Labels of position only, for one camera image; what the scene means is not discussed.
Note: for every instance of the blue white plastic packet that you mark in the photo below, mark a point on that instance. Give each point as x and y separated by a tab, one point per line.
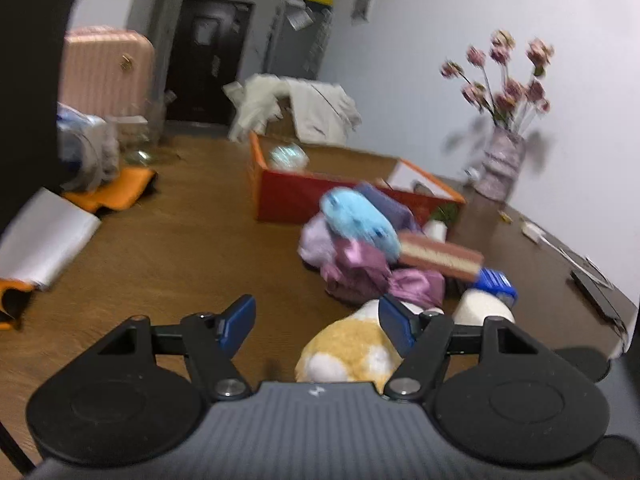
85	145

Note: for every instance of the small yellow item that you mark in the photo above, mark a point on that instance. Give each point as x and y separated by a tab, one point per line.
506	217

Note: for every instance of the black paper bag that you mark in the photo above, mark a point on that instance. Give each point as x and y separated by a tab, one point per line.
25	85

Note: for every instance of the glass jar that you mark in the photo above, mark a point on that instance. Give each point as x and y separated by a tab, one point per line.
142	135

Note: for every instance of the pink sponge cake toy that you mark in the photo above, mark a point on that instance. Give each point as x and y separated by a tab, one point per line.
440	257

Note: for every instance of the grey refrigerator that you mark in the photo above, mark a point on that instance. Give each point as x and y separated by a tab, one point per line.
292	45

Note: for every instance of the brown chair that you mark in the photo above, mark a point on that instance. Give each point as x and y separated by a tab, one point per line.
282	122

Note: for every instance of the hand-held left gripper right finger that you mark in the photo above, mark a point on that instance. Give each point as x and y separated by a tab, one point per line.
397	325

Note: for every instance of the white charger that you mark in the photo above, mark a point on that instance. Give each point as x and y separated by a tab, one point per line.
532	232

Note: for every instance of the light purple towel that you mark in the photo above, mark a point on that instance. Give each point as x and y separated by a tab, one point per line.
317	242

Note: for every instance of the small white foam block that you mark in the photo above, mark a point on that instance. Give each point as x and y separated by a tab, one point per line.
436	231

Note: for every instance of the beige jacket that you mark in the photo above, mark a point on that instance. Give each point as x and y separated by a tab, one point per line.
310	105

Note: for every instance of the white paper sheet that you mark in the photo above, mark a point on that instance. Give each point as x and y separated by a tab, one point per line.
45	240

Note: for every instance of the blue tissue packet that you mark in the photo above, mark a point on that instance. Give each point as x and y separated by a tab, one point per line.
497	285

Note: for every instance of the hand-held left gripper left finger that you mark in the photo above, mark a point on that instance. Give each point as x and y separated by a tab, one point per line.
237	322

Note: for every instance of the purple satin bow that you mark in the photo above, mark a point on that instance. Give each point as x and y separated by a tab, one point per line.
417	285

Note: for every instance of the dark entrance door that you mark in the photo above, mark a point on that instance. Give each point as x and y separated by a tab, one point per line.
205	60

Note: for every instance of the orange cardboard box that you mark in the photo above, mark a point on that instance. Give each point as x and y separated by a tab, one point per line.
290	200

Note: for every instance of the black phone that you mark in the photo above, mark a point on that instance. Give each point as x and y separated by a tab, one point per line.
597	297

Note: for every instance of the yellow white plush toy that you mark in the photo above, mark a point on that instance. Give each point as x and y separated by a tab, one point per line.
350	345

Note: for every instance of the dried pink flowers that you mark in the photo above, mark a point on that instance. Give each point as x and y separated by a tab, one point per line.
505	85

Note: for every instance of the pink flower vase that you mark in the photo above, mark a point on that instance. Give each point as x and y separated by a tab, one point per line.
500	165

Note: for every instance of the pink suitcase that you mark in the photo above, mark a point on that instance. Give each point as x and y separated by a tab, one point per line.
102	70

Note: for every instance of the small white bottle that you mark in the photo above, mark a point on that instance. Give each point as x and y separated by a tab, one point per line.
472	175

